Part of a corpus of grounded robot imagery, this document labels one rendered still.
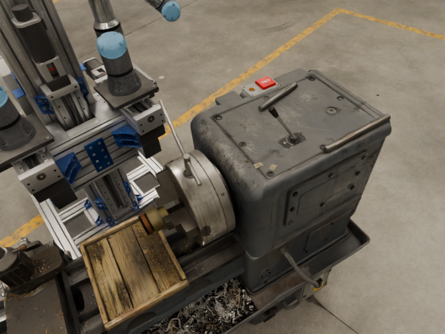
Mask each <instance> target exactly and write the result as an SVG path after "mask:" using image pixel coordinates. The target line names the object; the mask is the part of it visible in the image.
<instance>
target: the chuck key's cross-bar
mask: <svg viewBox="0 0 445 334"><path fill-rule="evenodd" d="M159 104H160V106H161V108H162V111H163V113H164V115H165V117H166V120H167V122H168V125H169V126H170V129H171V131H172V133H173V136H174V138H175V140H176V143H177V145H178V147H179V149H180V151H181V153H182V155H184V154H186V153H185V151H184V149H183V147H182V144H181V142H180V140H179V137H178V135H177V133H176V131H175V129H174V127H173V124H172V122H171V119H170V117H169V115H168V112H167V111H166V108H165V106H164V104H163V102H162V100H159ZM187 165H188V167H189V169H190V171H191V173H192V175H193V177H194V179H195V181H196V183H197V185H198V186H201V185H202V183H201V181H200V179H199V177H198V176H197V174H196V172H195V170H194V168H193V166H192V164H191V162H190V161H189V162H187Z"/></svg>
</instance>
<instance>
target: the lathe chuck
mask: <svg viewBox="0 0 445 334"><path fill-rule="evenodd" d="M190 156H191V164H192V166H193V168H194V170H195V172H196V174H197V176H198V177H199V179H200V181H201V183H202V185H201V186H198V185H197V183H196V181H195V179H194V177H192V178H187V177H185V176H184V173H185V171H186V170H185V165H184V161H183V156H180V157H178V158H175V159H173V160H170V161H169V162H166V163H164V165H166V167H167V169H168V172H169V173H170V176H171V178H172V181H173V184H174V186H175V188H176V190H177V192H178V195H179V198H178V199H176V200H174V201H175V204H176V205H177V204H179V203H182V202H183V204H184V206H185V208H186V210H187V211H188V213H189V214H190V216H191V217H192V219H193V220H194V222H195V223H196V225H197V226H198V228H199V229H200V230H202V229H204V228H203V227H204V226H206V225H207V226H209V230H210V233H209V234H208V235H207V236H205V235H204V236H201V234H199V235H197V236H195V237H194V238H195V240H196V241H197V242H198V243H199V244H200V245H202V246H204V245H206V244H207V243H210V242H211V241H213V240H215V239H217V238H219V237H221V236H222V235H224V234H226V231H227V225H226V219H225V216H224V211H223V209H222V206H221V203H220V201H219V198H218V196H217V194H216V191H215V189H214V187H213V185H212V183H211V182H210V180H209V178H208V176H207V175H206V173H205V171H204V170H203V168H202V167H201V165H200V164H199V163H198V161H196V159H195V158H194V157H193V156H192V155H190ZM170 162H171V163H170ZM164 165H163V170H165V169H166V168H165V166H164Z"/></svg>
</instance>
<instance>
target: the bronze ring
mask: <svg viewBox="0 0 445 334"><path fill-rule="evenodd" d="M167 215H169V213H168V212H167V210H166V208H165V207H164V205H163V206H161V207H159V208H158V207H157V208H155V206H154V205H152V207H151V208H149V209H147V210H145V213H142V214H140V215H139V216H138V218H139V220H140V222H141V224H142V226H143V228H144V229H145V231H146V232H147V234H148V235H151V234H152V233H154V231H156V232H158V231H160V230H162V229H163V228H165V229H166V226H165V222H164V218H163V217H165V216H167Z"/></svg>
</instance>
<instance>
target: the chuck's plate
mask: <svg viewBox="0 0 445 334"><path fill-rule="evenodd" d="M188 154H190V155H192V156H193V157H194V158H195V159H196V161H198V163H199V164H200V165H201V167H202V168H203V170H204V171H205V173H206V175H207V176H208V178H209V180H210V182H211V183H212V185H213V187H214V189H215V191H216V194H217V196H218V198H219V201H220V203H221V206H222V209H223V211H224V216H225V219H226V225H227V231H226V233H228V232H229V231H231V230H233V229H234V228H235V226H236V218H235V214H234V210H233V206H232V203H231V200H230V198H229V195H228V192H227V190H226V188H225V186H224V184H223V181H222V180H221V178H220V176H219V174H218V173H217V171H216V170H215V168H214V166H213V165H212V164H211V162H210V161H209V159H208V158H207V157H206V156H205V155H204V154H203V153H202V152H201V151H199V150H194V151H191V152H189V153H188Z"/></svg>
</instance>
